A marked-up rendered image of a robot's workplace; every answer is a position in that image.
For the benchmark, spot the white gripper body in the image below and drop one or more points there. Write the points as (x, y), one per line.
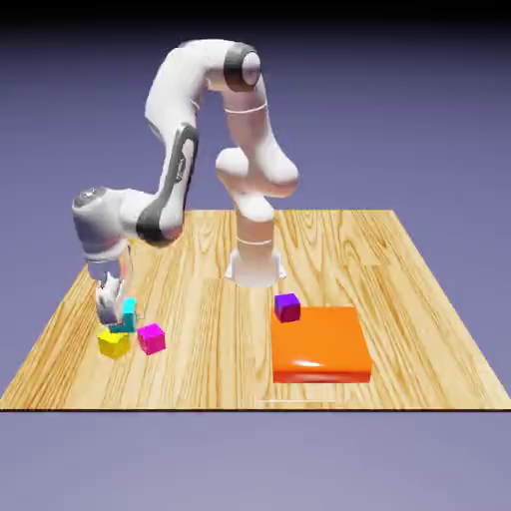
(107, 297)

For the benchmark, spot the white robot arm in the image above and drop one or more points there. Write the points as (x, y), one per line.
(255, 127)

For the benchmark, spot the small cyan cube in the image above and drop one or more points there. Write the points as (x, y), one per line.
(129, 313)

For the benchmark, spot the small yellow cube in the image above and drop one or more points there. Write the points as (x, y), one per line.
(113, 344)

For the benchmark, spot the small magenta cube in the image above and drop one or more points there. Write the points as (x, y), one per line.
(151, 338)

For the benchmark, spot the small purple cube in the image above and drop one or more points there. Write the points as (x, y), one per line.
(287, 307)

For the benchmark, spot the large orange box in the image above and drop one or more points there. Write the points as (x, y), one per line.
(319, 343)

